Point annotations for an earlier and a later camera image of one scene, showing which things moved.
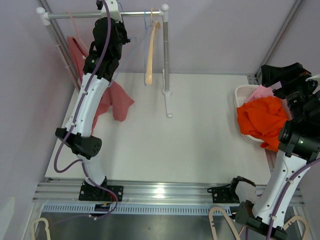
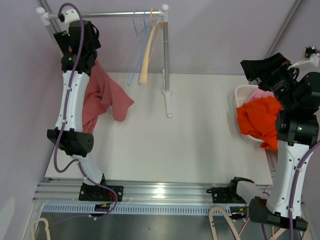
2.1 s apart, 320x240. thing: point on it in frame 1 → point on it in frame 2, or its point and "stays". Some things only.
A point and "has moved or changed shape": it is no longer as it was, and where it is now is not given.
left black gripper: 120,25 → 63,40
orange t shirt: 262,118 stays
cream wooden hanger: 155,25 has moved or changed shape
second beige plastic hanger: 151,16 stays
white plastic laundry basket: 241,92 stays
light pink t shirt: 260,91 stays
